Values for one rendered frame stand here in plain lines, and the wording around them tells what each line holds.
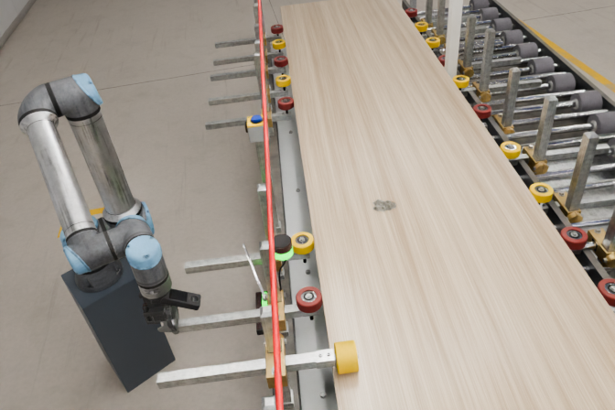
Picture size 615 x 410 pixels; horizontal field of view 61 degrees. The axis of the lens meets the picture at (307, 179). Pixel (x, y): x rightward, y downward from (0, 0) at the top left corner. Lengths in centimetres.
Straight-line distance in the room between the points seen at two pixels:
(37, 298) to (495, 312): 250
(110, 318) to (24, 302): 108
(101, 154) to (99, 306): 65
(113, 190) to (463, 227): 127
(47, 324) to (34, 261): 55
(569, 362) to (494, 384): 21
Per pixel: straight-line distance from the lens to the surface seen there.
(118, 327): 242
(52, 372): 297
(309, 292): 165
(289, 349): 179
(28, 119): 185
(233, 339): 273
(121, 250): 159
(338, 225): 186
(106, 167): 203
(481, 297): 166
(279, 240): 152
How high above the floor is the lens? 216
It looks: 37 degrees down
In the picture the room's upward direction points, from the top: 7 degrees counter-clockwise
